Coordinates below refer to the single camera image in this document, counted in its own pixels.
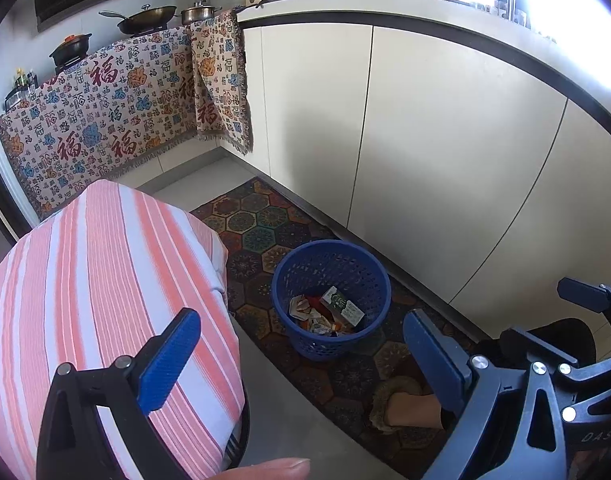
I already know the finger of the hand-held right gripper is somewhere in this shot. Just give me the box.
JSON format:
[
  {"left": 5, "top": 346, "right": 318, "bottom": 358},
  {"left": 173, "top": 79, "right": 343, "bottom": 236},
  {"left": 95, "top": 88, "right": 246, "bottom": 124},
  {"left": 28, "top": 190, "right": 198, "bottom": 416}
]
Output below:
[
  {"left": 557, "top": 276, "right": 611, "bottom": 321},
  {"left": 500, "top": 317, "right": 599, "bottom": 376}
]

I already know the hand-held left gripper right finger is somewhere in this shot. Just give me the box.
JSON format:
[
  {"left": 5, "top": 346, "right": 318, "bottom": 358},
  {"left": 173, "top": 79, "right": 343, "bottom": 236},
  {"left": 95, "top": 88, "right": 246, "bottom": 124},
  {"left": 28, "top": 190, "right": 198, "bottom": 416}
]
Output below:
[{"left": 403, "top": 309, "right": 569, "bottom": 480}]

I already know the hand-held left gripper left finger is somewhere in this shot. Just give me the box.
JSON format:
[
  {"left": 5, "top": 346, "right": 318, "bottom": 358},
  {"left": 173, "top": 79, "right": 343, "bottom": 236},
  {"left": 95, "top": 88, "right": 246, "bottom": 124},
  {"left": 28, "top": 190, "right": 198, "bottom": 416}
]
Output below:
[{"left": 36, "top": 307, "right": 202, "bottom": 480}]

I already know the white green milk carton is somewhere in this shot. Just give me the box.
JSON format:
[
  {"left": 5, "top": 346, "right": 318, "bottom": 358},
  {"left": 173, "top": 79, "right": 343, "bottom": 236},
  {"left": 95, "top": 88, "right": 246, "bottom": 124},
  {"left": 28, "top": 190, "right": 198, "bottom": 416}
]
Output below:
[{"left": 319, "top": 286, "right": 366, "bottom": 331}]

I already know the silver wrapper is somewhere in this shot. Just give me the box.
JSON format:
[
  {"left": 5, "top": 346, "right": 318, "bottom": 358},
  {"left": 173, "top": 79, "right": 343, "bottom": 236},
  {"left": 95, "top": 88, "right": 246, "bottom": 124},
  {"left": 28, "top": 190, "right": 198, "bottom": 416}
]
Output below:
[{"left": 305, "top": 314, "right": 336, "bottom": 336}]

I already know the blue plastic wastebasket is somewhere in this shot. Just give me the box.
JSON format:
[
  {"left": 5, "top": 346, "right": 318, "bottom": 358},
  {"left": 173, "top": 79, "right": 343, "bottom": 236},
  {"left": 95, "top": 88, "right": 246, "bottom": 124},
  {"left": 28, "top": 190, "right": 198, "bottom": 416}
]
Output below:
[{"left": 272, "top": 240, "right": 392, "bottom": 360}]

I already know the white wrapper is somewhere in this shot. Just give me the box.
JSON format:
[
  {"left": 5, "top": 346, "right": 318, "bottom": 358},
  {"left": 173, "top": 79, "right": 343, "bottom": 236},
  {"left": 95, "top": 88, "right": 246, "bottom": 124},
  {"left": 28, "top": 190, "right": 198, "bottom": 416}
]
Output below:
[{"left": 290, "top": 295, "right": 313, "bottom": 321}]

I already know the person's left hand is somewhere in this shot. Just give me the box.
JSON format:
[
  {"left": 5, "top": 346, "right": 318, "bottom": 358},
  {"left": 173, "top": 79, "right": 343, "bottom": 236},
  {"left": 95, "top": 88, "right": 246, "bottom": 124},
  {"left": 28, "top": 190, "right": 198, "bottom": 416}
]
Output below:
[{"left": 224, "top": 458, "right": 311, "bottom": 480}]

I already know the person's foot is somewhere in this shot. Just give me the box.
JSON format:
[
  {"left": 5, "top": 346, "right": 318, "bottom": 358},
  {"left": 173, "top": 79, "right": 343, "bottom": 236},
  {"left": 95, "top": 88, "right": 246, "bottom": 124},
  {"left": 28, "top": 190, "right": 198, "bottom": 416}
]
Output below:
[{"left": 388, "top": 392, "right": 443, "bottom": 431}]

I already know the fuzzy olive slipper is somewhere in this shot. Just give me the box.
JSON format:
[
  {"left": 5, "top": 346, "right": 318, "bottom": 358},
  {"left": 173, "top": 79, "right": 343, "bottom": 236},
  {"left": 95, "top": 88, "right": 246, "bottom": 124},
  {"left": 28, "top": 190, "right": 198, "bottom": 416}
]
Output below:
[{"left": 369, "top": 375, "right": 426, "bottom": 433}]

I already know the pink striped tablecloth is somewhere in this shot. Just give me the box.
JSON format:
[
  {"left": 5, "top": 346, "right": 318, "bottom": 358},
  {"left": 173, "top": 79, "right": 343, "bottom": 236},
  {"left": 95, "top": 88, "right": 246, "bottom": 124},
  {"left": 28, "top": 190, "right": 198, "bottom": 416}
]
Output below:
[{"left": 0, "top": 178, "right": 249, "bottom": 480}]

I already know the hexagon patterned floor mat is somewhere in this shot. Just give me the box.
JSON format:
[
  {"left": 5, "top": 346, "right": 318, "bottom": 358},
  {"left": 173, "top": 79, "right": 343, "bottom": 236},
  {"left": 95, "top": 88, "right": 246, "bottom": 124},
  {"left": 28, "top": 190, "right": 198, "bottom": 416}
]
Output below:
[{"left": 190, "top": 176, "right": 479, "bottom": 480}]

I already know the cream kitchen cabinet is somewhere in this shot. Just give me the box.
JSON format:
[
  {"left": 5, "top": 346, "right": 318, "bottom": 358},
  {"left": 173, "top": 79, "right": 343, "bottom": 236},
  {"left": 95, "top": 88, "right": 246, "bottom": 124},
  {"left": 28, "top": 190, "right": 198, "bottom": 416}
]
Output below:
[{"left": 236, "top": 0, "right": 611, "bottom": 341}]

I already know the large printed blanket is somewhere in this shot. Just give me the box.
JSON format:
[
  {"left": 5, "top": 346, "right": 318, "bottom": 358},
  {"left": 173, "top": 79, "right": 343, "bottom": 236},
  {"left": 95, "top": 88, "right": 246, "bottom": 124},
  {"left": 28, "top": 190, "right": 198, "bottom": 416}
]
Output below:
[{"left": 0, "top": 25, "right": 199, "bottom": 221}]

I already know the small printed blanket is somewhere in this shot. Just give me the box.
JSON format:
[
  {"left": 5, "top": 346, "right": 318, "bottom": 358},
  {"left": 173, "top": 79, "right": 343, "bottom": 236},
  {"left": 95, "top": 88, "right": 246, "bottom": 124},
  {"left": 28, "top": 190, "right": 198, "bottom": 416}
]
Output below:
[{"left": 190, "top": 7, "right": 254, "bottom": 157}]

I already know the condiment bottle rack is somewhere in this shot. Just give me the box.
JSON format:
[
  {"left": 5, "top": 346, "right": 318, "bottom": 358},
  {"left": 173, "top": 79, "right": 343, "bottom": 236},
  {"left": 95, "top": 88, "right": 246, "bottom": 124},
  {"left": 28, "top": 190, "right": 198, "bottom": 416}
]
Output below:
[{"left": 4, "top": 67, "right": 40, "bottom": 111}]

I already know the black clay pot orange lid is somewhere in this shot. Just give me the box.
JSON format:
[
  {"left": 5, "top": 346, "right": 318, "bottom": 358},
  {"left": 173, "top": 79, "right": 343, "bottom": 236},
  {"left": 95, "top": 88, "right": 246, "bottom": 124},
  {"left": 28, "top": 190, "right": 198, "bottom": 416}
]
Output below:
[{"left": 48, "top": 32, "right": 94, "bottom": 68}]

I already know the black wok with lid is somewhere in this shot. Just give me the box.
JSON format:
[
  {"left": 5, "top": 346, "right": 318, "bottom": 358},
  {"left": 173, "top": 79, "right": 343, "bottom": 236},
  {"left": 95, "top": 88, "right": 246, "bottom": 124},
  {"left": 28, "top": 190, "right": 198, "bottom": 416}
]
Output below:
[{"left": 98, "top": 4, "right": 178, "bottom": 36}]

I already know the stainless steel pot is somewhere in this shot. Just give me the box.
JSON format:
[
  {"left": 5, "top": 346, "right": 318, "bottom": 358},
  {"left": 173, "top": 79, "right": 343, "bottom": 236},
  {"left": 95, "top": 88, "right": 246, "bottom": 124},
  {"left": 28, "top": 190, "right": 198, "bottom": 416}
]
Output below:
[{"left": 180, "top": 0, "right": 222, "bottom": 26}]

